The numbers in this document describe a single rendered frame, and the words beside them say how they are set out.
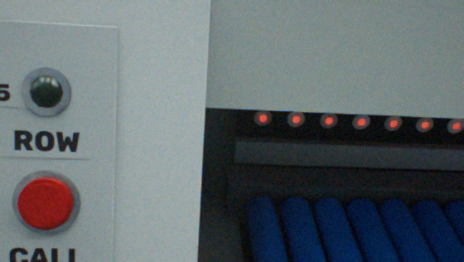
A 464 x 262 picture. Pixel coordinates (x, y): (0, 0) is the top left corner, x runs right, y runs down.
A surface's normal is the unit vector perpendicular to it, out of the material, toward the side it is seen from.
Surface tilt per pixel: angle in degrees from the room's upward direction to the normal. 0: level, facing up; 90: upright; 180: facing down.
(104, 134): 90
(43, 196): 90
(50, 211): 90
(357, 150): 110
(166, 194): 90
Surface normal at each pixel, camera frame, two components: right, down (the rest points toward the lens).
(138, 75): 0.10, 0.19
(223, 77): 0.07, 0.52
